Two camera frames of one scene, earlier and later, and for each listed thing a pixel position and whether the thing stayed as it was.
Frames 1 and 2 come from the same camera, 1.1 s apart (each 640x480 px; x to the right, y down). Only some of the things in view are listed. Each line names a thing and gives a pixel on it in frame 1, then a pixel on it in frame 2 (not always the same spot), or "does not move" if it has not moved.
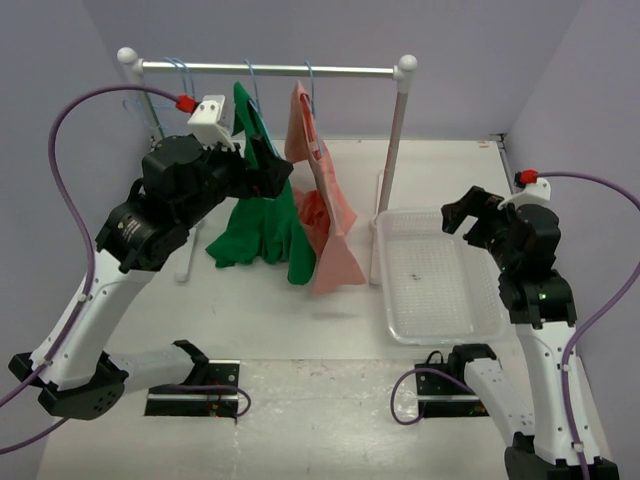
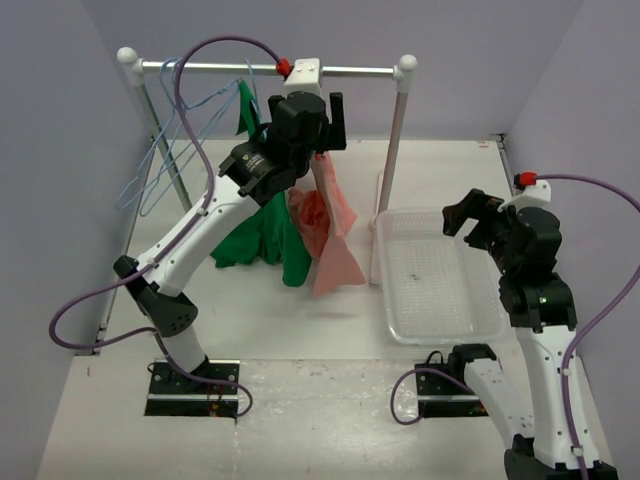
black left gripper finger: x=272 y=178 → x=337 y=135
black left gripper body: x=227 y=172 → x=324 y=137
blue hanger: x=178 y=60 → x=175 y=65
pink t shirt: x=320 y=203 does not move
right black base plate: x=442 y=397 does not move
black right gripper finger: x=480 y=234 does not move
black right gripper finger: x=471 y=204 does not move
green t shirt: x=267 y=229 does not move
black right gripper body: x=498 y=246 does not move
